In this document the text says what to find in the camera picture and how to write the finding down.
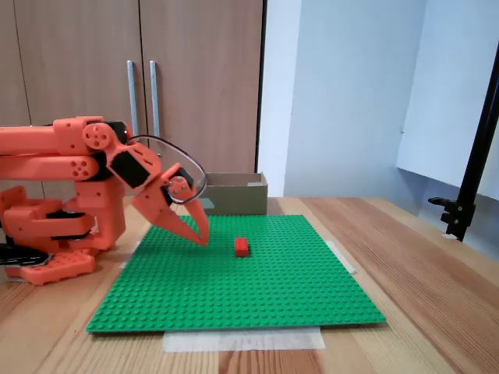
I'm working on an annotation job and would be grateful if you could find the brown cardboard box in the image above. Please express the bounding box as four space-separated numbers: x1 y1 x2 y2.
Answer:
196 171 269 216

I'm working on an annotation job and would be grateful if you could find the green lego baseplate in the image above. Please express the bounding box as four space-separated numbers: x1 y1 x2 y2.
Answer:
85 213 388 335

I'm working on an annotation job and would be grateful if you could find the short masking tape strip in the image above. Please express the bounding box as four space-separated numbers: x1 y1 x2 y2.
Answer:
119 240 142 270
325 240 358 275

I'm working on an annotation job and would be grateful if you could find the brown wooden cabinet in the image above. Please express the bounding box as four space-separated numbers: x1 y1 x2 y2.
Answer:
0 0 268 198

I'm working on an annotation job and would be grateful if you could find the long masking tape strip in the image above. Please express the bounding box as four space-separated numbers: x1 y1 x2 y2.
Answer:
161 326 327 354

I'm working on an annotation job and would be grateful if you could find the black stand with clamp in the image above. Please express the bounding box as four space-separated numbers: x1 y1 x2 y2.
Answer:
427 58 499 243

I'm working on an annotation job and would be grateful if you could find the gripper motor cable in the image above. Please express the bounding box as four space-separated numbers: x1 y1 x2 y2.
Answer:
125 134 208 204

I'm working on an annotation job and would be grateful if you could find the metal cabinet door handle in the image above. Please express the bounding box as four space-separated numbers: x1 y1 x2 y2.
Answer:
149 60 162 142
126 60 140 136

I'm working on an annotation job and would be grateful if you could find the cable bundle at arm base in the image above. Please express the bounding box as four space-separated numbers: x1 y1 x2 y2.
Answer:
0 243 54 270

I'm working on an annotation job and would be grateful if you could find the white wall panel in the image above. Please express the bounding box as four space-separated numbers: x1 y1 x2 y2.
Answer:
396 0 499 202

